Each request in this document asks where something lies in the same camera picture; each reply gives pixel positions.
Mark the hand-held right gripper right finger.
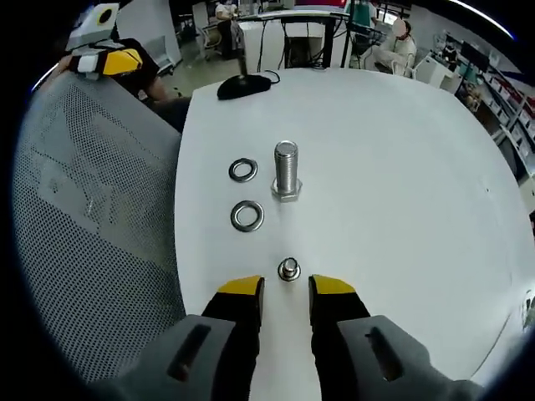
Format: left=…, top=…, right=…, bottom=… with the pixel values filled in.
left=308, top=274, right=482, bottom=401

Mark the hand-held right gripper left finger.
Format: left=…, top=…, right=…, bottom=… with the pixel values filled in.
left=120, top=274, right=266, bottom=401

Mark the small steel washer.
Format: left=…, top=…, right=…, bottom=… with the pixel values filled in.
left=277, top=256, right=303, bottom=283

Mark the large steel washer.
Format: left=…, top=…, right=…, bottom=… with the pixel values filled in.
left=227, top=157, right=259, bottom=184
left=229, top=200, right=266, bottom=233

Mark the large threaded steel stud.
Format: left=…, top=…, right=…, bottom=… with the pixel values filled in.
left=270, top=140, right=304, bottom=205

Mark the person's black shirt torso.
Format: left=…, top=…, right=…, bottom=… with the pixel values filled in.
left=110, top=37, right=193, bottom=131

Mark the white office chair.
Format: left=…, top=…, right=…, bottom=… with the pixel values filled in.
left=200, top=20, right=223, bottom=60

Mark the black computer mouse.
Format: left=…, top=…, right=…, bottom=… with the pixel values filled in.
left=217, top=74, right=272, bottom=100

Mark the grey mesh office chair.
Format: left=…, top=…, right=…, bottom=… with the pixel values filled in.
left=12, top=69, right=188, bottom=385

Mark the white standing desk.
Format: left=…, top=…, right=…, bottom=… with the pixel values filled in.
left=246, top=8, right=353, bottom=70

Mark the shelf with white bins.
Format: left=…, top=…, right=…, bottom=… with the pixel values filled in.
left=434, top=28, right=535, bottom=168

